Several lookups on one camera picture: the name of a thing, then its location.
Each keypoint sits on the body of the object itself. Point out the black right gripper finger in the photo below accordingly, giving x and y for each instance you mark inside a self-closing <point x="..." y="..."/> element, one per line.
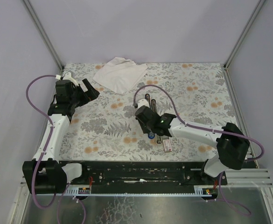
<point x="161" y="137"/>
<point x="149" y="133"/>

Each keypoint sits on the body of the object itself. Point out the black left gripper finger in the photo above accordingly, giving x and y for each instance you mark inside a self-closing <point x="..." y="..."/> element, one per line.
<point x="90" y="96"/>
<point x="91" y="91"/>

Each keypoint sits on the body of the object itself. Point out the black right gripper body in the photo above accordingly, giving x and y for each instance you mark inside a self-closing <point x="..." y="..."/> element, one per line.
<point x="148" y="127"/>

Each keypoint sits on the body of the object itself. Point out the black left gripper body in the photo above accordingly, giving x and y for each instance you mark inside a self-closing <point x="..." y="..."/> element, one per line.
<point x="81" y="92"/>

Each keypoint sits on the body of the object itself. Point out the blue stapler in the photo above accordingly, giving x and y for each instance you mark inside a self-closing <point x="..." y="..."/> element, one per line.
<point x="147" y="97"/>

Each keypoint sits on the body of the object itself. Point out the red and white staple box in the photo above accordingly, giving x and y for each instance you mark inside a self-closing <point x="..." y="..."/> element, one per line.
<point x="167" y="145"/>

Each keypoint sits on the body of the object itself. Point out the beige stapler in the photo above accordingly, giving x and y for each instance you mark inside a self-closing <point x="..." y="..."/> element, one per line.
<point x="158" y="140"/>

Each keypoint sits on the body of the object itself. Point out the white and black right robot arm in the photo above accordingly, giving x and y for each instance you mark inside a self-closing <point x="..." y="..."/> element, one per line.
<point x="230" y="143"/>

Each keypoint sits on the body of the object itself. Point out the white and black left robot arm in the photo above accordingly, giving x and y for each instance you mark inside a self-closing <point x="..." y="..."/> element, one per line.
<point x="44" y="174"/>

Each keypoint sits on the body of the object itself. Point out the white folded cloth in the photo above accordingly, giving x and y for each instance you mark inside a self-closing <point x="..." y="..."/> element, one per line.
<point x="120" y="75"/>

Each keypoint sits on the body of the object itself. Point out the floral patterned table mat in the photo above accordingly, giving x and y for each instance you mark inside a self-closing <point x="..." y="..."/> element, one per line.
<point x="106" y="130"/>

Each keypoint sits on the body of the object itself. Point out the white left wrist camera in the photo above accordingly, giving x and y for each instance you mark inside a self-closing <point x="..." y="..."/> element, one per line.
<point x="67" y="76"/>

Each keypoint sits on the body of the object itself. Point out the left aluminium frame post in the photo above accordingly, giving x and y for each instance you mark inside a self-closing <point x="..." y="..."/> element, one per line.
<point x="34" y="17"/>

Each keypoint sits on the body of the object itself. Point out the aluminium frame post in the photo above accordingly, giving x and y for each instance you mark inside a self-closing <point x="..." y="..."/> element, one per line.
<point x="244" y="32"/>
<point x="34" y="17"/>

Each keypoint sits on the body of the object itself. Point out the white slotted cable duct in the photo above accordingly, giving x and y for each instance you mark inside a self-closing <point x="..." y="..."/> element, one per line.
<point x="77" y="191"/>

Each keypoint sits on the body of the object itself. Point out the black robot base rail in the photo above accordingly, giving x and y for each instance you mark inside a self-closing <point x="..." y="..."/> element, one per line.
<point x="145" y="176"/>

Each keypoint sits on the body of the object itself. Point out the right aluminium frame post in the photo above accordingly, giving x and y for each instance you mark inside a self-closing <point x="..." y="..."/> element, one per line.
<point x="244" y="32"/>

